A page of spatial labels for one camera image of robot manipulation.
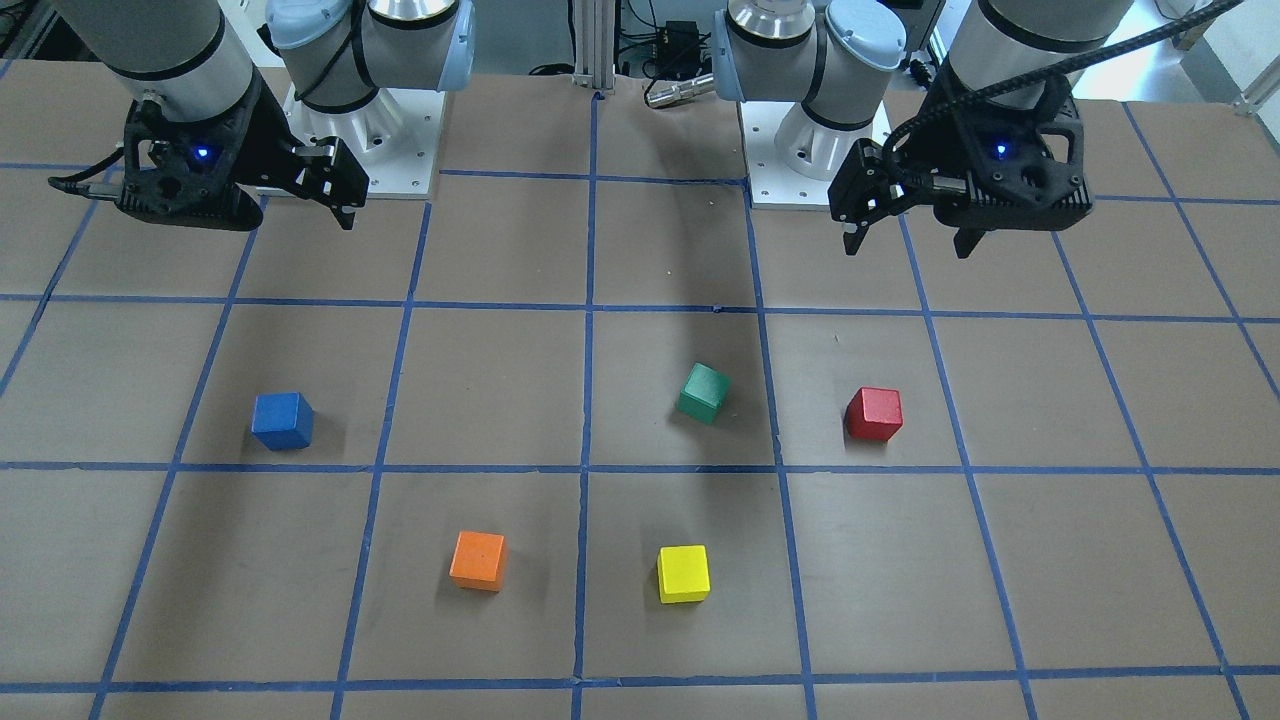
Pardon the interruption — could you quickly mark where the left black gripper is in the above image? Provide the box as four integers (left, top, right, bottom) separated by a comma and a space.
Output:
828, 72, 1093, 260

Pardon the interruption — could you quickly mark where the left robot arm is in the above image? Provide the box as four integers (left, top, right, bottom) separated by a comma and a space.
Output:
712, 1, 1130, 259

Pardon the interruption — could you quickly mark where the blue wooden block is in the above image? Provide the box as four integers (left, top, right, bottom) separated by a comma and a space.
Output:
250, 392, 314, 451

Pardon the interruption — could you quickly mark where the yellow wooden block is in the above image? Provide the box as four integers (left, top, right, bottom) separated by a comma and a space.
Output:
655, 544, 710, 605

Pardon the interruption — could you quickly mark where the red wooden block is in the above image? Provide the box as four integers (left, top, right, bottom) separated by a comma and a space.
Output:
844, 386, 904, 442

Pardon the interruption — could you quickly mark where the black braided cable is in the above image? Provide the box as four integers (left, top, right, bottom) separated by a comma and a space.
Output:
884, 0, 1245, 161

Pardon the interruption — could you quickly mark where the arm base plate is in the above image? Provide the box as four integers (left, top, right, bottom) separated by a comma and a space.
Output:
740, 101, 891, 213
282, 86, 449, 200

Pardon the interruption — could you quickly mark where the green wooden block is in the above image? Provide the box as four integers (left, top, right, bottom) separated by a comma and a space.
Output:
675, 363, 731, 425

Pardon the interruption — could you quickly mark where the orange wooden block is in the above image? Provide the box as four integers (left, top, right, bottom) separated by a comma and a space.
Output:
448, 530, 508, 592

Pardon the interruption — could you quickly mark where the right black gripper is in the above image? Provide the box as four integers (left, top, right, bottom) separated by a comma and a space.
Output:
116, 76, 369, 232

